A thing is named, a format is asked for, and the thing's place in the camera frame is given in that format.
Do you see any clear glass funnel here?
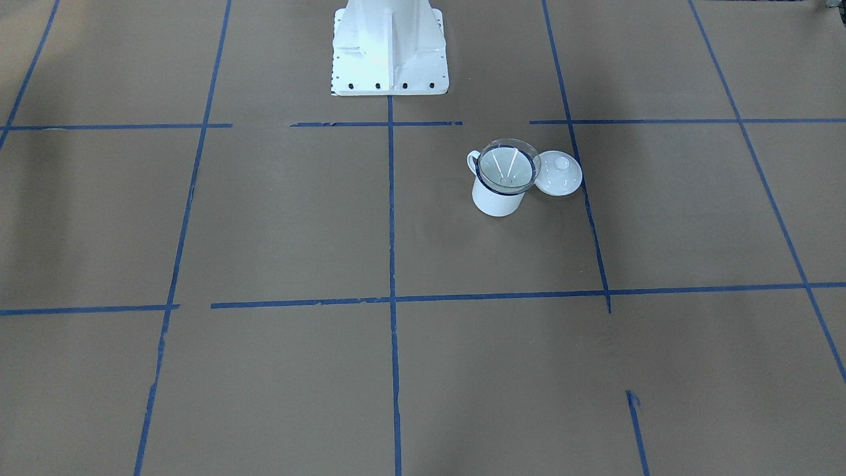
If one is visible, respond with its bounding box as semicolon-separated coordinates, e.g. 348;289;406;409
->
468;138;540;196

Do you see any white enamel mug blue rim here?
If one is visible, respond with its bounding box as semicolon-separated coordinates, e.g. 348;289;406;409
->
467;151;528;218

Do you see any white ceramic lid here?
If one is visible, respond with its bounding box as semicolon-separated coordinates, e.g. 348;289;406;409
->
535;150;583;196

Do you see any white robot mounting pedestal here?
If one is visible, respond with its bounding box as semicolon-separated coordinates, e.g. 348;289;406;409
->
330;1;450;97

